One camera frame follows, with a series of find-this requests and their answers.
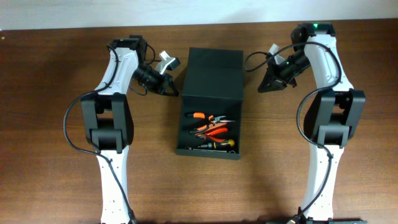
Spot black gift box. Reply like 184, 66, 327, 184
176, 47, 244, 160

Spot orange black long-nose pliers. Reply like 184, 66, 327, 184
187, 112, 234, 135

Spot orange socket rail set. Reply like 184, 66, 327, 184
200, 123, 227, 131

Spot red handled cutting pliers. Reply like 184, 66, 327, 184
196, 128, 228, 143

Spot silver ratchet wrench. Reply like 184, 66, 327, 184
185, 147, 236, 154

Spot yellow black stubby screwdriver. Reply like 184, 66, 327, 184
198, 139, 235, 150

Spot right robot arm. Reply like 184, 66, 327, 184
258, 22, 366, 223

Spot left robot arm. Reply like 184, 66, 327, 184
80, 35, 179, 223

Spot right black cable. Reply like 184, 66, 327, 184
244, 42, 343, 224

